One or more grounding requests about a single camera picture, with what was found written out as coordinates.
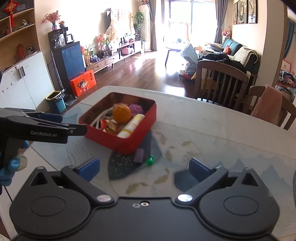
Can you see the white frame sunglasses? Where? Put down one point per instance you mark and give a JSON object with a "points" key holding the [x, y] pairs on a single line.
{"points": [[105, 115]]}

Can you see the low wooden tv console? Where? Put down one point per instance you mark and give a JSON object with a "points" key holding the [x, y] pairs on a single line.
{"points": [[121, 53]]}

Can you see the blue gloved left hand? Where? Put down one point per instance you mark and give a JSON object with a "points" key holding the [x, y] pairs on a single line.
{"points": [[17, 163]]}

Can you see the pink towel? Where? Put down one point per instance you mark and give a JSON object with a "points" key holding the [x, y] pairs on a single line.
{"points": [[269, 105]]}

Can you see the white sideboard cabinet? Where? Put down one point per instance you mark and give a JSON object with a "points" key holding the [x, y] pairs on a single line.
{"points": [[27, 84]]}

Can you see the green sofa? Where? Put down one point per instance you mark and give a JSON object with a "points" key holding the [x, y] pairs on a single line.
{"points": [[249, 58]]}

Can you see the teal waste bin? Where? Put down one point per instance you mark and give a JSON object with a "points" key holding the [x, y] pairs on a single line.
{"points": [[55, 101]]}

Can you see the red metal tin box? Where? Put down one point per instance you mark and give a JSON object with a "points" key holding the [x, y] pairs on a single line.
{"points": [[123, 146]]}

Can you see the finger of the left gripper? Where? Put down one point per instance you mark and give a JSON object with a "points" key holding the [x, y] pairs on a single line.
{"points": [[76, 130], [45, 116]]}

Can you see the wooden chair with towel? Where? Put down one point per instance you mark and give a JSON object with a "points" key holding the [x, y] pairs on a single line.
{"points": [[287, 107]]}

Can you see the white yellow vitamin bottle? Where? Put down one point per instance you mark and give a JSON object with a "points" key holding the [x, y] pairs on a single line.
{"points": [[130, 127]]}

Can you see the purple spiky toy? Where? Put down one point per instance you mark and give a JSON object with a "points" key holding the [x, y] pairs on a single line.
{"points": [[136, 109]]}

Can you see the green push pin piece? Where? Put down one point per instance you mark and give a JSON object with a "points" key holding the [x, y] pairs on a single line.
{"points": [[150, 161]]}

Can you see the blue front dark cabinet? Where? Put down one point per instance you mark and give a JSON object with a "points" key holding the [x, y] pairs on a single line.
{"points": [[67, 56]]}

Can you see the light blue paper bag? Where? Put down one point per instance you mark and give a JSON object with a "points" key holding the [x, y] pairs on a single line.
{"points": [[190, 55]]}

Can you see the orange fruit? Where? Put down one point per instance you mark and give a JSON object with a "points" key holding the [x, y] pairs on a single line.
{"points": [[121, 113]]}

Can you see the dark wooden dining chair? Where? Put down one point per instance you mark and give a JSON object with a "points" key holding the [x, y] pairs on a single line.
{"points": [[220, 84]]}

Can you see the purple eraser block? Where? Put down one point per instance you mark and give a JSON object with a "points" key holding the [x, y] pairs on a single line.
{"points": [[139, 156]]}

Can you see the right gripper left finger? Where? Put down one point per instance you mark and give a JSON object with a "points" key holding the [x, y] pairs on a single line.
{"points": [[78, 178]]}

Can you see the red candy wrapper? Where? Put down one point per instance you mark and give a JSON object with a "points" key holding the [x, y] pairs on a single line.
{"points": [[111, 126]]}

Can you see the orange gift box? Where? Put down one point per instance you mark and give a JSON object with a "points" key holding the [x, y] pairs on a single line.
{"points": [[83, 82]]}

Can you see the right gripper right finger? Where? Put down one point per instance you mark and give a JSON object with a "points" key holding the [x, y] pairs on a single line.
{"points": [[209, 178]]}

